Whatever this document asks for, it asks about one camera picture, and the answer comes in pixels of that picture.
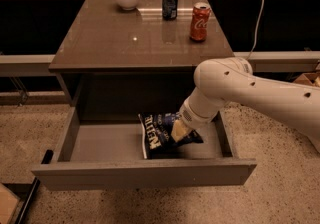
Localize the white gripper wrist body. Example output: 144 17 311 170
179 87 229 130

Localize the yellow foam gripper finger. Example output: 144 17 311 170
171 120 192 142

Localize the blue Kettle chip bag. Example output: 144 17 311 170
138 113 203 159

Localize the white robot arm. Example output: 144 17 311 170
171 57 320 151

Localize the open grey top drawer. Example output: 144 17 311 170
32 107 257 190

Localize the grey cabinet with counter top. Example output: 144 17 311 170
49 0 233 123

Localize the red Coca-Cola can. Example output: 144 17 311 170
190 2 211 42

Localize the blue soda can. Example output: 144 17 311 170
162 0 178 20

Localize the cardboard box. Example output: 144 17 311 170
294 73 320 87

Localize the black floor bar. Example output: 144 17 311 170
14 149 53 224

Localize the white cable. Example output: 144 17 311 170
245 0 266 61

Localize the grey horizontal rail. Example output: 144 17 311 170
0 55 54 77

